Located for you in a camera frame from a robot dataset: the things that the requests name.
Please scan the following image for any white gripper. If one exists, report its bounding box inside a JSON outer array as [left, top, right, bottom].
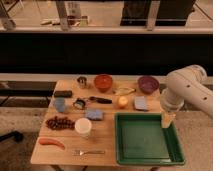
[[160, 98, 183, 128]]

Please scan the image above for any red bowl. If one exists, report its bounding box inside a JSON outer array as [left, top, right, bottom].
[[94, 74, 113, 92]]

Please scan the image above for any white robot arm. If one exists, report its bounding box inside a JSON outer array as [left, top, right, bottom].
[[160, 65, 213, 128]]

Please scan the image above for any grey blue sponge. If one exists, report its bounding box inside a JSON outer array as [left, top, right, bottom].
[[134, 96, 148, 111]]

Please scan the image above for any green plastic tray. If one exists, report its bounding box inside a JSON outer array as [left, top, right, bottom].
[[115, 113, 185, 166]]

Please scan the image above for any purple bowl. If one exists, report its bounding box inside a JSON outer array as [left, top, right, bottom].
[[138, 76, 159, 94]]

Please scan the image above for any orange apple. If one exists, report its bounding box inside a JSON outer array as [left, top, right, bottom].
[[117, 96, 129, 109]]

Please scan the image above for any yellow banana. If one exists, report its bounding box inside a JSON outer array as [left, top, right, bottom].
[[114, 87, 135, 96]]

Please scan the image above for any blue cloth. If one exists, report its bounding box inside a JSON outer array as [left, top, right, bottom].
[[85, 109, 103, 121]]

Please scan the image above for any white paper cup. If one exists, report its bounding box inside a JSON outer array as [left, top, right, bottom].
[[75, 118, 92, 138]]

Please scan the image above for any wooden table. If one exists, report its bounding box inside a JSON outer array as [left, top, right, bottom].
[[30, 79, 187, 168]]

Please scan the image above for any small black tin can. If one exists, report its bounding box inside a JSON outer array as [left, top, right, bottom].
[[73, 98, 86, 110]]

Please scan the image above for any small metal cup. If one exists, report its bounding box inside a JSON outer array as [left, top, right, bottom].
[[77, 76, 87, 89]]

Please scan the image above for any metal fork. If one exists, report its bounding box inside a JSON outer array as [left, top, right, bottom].
[[73, 150, 105, 156]]

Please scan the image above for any light blue cup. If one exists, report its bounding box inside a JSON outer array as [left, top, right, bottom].
[[53, 98, 67, 113]]

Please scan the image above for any bunch of red grapes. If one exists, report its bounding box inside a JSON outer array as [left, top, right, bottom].
[[46, 116, 75, 130]]

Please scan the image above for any black rectangular block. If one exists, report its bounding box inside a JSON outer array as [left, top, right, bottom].
[[53, 90, 73, 98]]

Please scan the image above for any orange carrot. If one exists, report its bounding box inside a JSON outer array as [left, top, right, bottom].
[[38, 138, 65, 150]]

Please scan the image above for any black handled tool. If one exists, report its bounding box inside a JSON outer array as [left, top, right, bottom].
[[89, 96, 112, 104]]

